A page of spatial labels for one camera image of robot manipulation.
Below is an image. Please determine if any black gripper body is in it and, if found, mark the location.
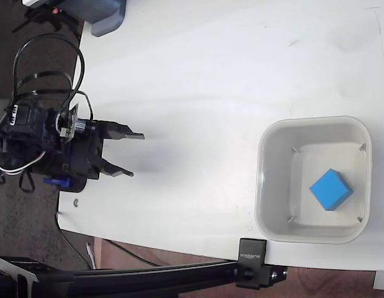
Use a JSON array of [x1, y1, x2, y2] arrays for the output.
[[61, 119, 103, 180]]

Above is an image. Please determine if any blue cube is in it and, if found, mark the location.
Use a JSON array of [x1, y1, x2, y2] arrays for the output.
[[308, 168, 355, 212]]

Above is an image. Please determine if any white square plastic bin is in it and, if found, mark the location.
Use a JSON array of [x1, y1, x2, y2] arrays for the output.
[[254, 115, 373, 245]]

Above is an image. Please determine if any blue table clamp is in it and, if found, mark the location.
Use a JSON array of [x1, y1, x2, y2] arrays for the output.
[[42, 176, 72, 189]]

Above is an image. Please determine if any blue-gray plastic stand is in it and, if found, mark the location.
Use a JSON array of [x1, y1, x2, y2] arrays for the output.
[[60, 0, 128, 38]]

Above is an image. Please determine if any black tripod with orange dot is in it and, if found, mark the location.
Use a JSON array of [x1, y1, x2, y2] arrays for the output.
[[12, 4, 84, 41]]

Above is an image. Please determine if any white device edge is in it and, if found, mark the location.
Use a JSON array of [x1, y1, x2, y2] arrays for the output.
[[21, 0, 56, 7]]

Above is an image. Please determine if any white paper sheet corner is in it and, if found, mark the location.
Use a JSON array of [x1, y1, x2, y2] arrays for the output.
[[372, 269, 384, 291]]

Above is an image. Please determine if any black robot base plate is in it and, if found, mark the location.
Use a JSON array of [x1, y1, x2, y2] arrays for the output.
[[56, 176, 87, 192]]

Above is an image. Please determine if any gripper camera circuit board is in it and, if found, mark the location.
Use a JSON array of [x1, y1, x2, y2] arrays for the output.
[[56, 102, 97, 144]]

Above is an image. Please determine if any black strap loop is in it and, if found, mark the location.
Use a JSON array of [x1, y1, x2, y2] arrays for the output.
[[19, 171, 35, 193]]

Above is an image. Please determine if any white wire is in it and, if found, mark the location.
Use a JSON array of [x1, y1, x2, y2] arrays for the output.
[[0, 151, 45, 175]]

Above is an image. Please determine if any black round camera cable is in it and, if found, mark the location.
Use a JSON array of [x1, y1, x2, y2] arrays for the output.
[[12, 33, 94, 125]]

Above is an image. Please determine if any black cable under table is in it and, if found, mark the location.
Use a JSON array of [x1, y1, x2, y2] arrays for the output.
[[56, 212, 163, 269]]

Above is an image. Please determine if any black flat motor cable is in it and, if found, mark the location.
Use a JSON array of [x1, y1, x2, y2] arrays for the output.
[[14, 71, 73, 101]]

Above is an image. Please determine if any black aluminium rail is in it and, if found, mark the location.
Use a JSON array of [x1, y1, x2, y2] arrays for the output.
[[0, 255, 242, 298]]

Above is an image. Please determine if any black rail clamp bracket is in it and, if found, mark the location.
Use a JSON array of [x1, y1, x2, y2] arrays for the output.
[[235, 238, 288, 290]]

